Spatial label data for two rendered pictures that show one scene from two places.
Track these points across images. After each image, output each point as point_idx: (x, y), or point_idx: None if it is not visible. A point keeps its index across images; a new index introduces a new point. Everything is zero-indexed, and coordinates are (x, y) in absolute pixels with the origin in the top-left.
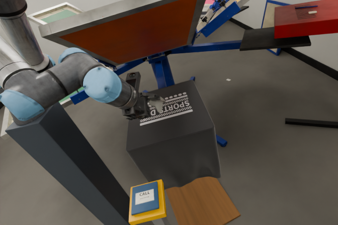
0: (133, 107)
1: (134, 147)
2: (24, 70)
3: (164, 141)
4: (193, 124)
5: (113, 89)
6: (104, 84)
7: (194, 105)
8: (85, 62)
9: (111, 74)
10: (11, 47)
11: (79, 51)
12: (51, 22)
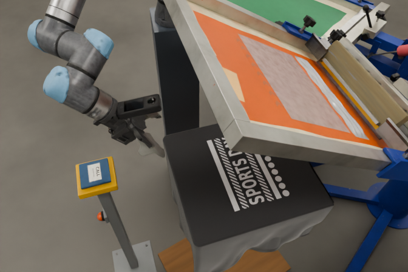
0: (97, 121)
1: (166, 144)
2: (54, 19)
3: (174, 178)
4: (204, 214)
5: (50, 96)
6: (45, 87)
7: (250, 212)
8: (77, 55)
9: (54, 87)
10: None
11: (91, 42)
12: None
